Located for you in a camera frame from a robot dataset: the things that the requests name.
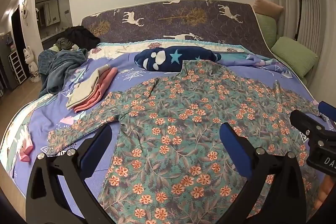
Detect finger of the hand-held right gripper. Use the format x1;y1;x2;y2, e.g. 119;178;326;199
290;109;328;135
318;101;336;132

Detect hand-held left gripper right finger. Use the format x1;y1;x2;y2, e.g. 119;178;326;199
220;123;306;224

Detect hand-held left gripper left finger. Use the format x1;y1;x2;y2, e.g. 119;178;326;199
26;124;116;224

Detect teal floral shirt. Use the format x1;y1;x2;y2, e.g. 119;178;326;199
47;60;324;224

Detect person's right hand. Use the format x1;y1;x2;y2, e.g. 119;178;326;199
314;174;334;211

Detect folded beige cloth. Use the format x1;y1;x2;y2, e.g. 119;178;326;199
66;64;111;109

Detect folded pink cloth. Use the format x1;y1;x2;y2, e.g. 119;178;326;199
73;67;118;114

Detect large green cushion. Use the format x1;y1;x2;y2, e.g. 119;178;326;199
270;37;319;79

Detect purple printed bed sheet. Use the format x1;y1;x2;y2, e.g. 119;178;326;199
0;40;324;224

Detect pink socks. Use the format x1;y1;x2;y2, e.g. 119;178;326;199
18;126;35;163

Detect teal blanket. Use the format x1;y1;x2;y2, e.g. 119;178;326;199
38;49;88;98

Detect white patterned quilt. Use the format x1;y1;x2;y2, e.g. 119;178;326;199
87;39;246;60

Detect small green cushion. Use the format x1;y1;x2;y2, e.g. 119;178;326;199
255;14;277;42

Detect navy star pillow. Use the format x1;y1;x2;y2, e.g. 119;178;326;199
134;46;222;73

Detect olive garment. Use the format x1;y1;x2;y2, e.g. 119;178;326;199
55;38;79;51

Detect white cat figurine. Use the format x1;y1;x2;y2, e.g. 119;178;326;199
24;46;40;83

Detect black garment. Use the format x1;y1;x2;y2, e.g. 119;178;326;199
64;26;101;50

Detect beige cushion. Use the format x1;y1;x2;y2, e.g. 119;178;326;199
253;0;284;20

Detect white wire rack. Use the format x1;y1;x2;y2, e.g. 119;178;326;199
8;51;27;85

